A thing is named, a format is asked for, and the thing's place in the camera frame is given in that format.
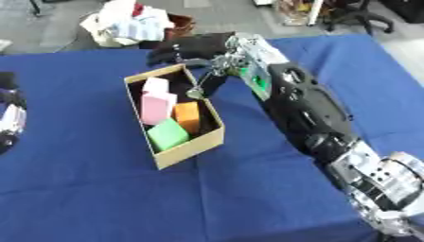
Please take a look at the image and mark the black office chair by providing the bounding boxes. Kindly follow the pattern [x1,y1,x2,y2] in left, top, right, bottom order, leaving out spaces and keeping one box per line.
[323,0,397,35]

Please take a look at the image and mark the orange block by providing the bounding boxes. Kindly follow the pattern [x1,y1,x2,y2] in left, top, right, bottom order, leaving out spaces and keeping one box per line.
[172,101,203,134]

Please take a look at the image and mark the green block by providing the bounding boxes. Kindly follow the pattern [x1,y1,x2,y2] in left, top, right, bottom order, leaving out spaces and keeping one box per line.
[146,117,192,153]

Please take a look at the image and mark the tan cardboard box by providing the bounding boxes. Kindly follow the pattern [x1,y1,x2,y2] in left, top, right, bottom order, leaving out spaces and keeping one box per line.
[122,63,227,171]

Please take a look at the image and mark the brown bag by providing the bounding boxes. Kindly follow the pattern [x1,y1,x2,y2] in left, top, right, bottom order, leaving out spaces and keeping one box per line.
[162,12,199,42]

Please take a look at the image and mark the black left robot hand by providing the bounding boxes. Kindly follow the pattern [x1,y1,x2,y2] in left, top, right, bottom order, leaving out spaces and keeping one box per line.
[0,71,28,155]

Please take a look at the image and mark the white pole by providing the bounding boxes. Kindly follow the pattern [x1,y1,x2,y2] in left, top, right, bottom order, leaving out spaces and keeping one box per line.
[306,0,325,26]

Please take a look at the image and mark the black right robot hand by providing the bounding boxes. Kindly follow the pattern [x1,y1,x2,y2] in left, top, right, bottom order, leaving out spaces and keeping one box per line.
[146,31,239,97]

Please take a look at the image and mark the pile of white bags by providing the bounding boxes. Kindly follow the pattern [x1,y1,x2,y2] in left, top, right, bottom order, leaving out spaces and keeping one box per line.
[78,0,176,48]

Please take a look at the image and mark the pink block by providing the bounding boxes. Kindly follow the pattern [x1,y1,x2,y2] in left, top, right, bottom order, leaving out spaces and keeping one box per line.
[139,77,179,127]

